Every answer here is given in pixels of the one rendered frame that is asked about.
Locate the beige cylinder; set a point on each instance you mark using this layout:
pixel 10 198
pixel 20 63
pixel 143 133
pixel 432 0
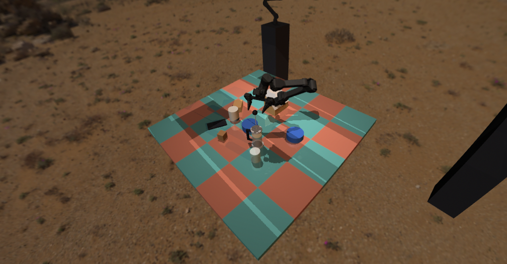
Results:
pixel 233 113

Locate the blue short cylinder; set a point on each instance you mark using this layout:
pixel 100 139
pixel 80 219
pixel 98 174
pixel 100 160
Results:
pixel 248 123
pixel 295 135

